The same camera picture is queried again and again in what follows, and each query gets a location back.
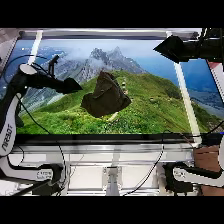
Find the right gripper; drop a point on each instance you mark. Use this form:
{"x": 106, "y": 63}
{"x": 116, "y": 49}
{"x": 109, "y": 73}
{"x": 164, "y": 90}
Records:
{"x": 180, "y": 49}

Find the dark olive pants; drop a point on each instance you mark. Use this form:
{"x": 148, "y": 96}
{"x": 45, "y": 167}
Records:
{"x": 105, "y": 96}

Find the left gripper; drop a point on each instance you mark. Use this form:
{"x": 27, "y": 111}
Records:
{"x": 61, "y": 86}

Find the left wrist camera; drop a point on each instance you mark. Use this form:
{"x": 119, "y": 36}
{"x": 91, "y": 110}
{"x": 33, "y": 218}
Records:
{"x": 53, "y": 62}

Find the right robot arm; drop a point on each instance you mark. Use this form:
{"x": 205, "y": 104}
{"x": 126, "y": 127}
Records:
{"x": 208, "y": 46}

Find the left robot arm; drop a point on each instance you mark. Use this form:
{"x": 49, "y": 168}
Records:
{"x": 7, "y": 115}

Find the silver frame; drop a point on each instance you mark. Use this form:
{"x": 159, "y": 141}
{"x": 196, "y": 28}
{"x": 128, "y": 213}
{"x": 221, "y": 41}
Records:
{"x": 100, "y": 156}

